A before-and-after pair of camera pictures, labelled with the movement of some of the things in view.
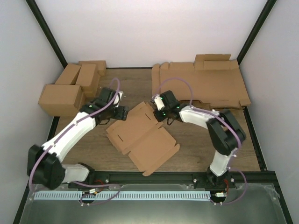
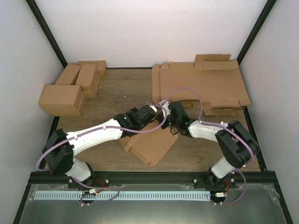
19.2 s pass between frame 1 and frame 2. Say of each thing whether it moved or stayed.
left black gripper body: moved
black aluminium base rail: stayed
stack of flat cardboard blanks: stayed
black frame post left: stayed
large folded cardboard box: stayed
